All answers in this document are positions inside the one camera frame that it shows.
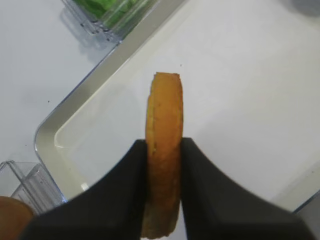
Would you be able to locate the brown bun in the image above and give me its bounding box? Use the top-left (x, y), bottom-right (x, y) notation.
top-left (141, 72), bottom-right (184, 240)
top-left (0, 196), bottom-right (35, 240)

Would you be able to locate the clear plastic bun container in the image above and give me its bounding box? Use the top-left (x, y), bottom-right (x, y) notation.
top-left (0, 160), bottom-right (67, 215)

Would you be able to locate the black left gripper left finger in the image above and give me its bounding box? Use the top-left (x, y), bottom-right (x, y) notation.
top-left (20, 139), bottom-right (147, 240)

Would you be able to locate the silver metal baking tray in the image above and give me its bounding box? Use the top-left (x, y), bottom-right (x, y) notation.
top-left (33, 0), bottom-right (320, 215)

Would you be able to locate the white parchment paper sheet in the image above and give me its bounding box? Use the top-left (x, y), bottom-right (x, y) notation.
top-left (54, 0), bottom-right (320, 212)

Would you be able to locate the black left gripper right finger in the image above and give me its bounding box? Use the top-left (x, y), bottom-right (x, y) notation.
top-left (180, 137), bottom-right (315, 240)

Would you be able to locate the clear plastic lettuce cheese container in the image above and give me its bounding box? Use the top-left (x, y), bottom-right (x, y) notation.
top-left (63, 0), bottom-right (160, 43)

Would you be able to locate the green lettuce leaf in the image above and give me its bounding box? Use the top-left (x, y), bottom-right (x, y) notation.
top-left (73, 0), bottom-right (152, 30)

